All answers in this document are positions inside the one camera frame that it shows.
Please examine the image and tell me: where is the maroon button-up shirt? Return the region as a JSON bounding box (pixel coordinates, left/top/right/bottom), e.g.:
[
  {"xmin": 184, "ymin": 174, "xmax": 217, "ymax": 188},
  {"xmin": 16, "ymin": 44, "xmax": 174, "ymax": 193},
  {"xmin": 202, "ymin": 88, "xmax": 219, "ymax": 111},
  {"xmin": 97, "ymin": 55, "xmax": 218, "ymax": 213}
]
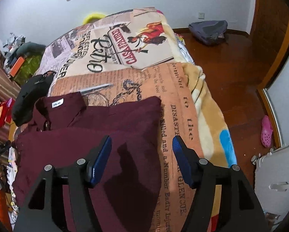
[{"xmin": 12, "ymin": 92, "xmax": 162, "ymax": 232}]

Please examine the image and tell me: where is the orange sleeve forearm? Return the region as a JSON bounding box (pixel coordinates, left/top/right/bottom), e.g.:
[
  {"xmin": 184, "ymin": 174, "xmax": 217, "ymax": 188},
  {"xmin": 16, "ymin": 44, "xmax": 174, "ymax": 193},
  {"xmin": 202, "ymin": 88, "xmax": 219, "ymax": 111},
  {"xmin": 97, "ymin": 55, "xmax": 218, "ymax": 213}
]
[{"xmin": 0, "ymin": 189, "xmax": 13, "ymax": 231}]

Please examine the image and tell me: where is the red plush toy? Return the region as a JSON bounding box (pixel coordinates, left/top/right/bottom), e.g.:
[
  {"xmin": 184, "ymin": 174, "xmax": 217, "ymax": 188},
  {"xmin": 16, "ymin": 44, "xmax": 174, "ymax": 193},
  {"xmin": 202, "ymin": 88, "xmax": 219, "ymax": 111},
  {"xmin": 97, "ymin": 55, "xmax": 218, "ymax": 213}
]
[{"xmin": 0, "ymin": 98, "xmax": 15, "ymax": 128}]

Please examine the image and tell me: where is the striped maroon curtain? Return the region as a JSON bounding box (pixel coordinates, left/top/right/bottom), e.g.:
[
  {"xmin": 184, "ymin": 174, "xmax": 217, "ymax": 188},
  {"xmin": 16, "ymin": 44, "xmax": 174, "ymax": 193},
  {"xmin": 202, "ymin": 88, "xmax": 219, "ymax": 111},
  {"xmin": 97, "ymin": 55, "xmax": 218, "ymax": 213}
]
[{"xmin": 0, "ymin": 28, "xmax": 21, "ymax": 146}]

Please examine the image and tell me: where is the orange box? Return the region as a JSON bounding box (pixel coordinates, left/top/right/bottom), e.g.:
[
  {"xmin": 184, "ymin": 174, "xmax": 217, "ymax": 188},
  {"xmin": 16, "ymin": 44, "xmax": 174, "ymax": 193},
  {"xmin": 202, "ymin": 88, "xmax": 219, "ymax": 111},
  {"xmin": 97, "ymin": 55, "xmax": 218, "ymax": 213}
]
[{"xmin": 9, "ymin": 57, "xmax": 25, "ymax": 77}]

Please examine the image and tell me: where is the pink croc shoe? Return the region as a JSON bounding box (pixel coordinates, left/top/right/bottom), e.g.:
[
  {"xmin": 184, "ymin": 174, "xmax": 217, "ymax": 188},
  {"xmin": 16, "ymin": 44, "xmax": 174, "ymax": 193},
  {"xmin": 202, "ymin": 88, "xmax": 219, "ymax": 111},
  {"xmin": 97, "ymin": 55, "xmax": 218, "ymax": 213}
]
[{"xmin": 260, "ymin": 115, "xmax": 273, "ymax": 148}]

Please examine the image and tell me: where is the grey neck pillow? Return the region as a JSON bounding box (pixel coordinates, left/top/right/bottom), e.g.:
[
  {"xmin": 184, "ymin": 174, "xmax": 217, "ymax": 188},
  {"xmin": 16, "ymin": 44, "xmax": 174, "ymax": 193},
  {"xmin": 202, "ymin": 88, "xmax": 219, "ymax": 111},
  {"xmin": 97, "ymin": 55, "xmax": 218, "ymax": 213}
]
[{"xmin": 16, "ymin": 42, "xmax": 46, "ymax": 57}]

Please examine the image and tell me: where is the newspaper print blanket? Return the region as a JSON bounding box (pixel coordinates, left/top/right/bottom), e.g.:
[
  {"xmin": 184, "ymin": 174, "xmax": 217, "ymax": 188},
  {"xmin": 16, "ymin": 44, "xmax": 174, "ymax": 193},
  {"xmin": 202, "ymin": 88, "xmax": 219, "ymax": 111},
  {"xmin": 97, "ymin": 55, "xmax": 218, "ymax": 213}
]
[{"xmin": 37, "ymin": 7, "xmax": 237, "ymax": 231}]

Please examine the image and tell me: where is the grey backpack on floor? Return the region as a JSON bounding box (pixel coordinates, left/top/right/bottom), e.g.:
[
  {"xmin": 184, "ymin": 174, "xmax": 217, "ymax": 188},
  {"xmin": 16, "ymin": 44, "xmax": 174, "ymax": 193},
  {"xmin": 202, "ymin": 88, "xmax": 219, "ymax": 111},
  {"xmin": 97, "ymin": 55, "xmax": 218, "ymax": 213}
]
[{"xmin": 189, "ymin": 20, "xmax": 228, "ymax": 46}]

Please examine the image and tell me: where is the yellow pillow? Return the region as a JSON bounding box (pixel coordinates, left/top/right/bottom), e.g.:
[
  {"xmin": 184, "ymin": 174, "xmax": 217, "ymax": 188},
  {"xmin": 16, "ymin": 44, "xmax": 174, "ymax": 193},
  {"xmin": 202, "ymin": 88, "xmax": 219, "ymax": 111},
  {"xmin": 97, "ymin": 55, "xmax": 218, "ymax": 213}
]
[{"xmin": 82, "ymin": 13, "xmax": 106, "ymax": 25}]

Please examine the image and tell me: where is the wooden door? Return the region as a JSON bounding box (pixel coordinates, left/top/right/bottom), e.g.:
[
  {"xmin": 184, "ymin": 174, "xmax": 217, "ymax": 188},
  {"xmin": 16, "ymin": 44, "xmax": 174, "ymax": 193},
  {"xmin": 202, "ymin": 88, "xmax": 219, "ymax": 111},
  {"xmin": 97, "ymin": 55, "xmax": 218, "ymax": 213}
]
[{"xmin": 250, "ymin": 0, "xmax": 289, "ymax": 89}]

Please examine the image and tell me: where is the wall power socket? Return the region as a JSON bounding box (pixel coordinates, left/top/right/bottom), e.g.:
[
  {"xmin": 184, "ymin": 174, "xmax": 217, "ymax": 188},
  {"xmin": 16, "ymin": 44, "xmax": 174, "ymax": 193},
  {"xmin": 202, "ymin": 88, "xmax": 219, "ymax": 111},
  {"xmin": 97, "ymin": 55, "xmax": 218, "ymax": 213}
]
[{"xmin": 198, "ymin": 13, "xmax": 205, "ymax": 19}]

